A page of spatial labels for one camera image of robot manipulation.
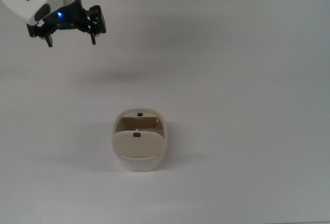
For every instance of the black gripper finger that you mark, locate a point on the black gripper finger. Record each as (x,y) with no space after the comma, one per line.
(98,20)
(41,32)

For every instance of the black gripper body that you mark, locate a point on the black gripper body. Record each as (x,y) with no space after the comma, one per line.
(72,18)

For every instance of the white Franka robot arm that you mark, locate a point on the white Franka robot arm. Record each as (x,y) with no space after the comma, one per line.
(28,1)

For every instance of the small white trash can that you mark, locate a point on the small white trash can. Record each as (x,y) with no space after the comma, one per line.
(140,154)

